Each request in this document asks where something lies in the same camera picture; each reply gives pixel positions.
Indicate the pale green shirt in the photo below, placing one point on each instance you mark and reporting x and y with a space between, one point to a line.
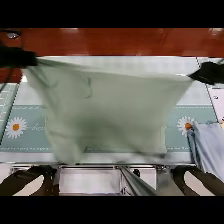
106 106

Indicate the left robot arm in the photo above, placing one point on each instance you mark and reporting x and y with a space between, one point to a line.
16 56

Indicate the light blue garment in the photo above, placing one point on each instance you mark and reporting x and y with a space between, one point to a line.
210 146

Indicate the silver frame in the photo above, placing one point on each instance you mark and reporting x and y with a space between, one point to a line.
110 178

